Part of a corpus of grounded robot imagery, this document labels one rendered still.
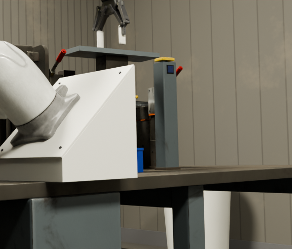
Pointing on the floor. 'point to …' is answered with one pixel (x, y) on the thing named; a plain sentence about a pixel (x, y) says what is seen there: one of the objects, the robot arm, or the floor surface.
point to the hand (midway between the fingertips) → (111, 42)
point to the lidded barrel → (209, 220)
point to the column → (53, 223)
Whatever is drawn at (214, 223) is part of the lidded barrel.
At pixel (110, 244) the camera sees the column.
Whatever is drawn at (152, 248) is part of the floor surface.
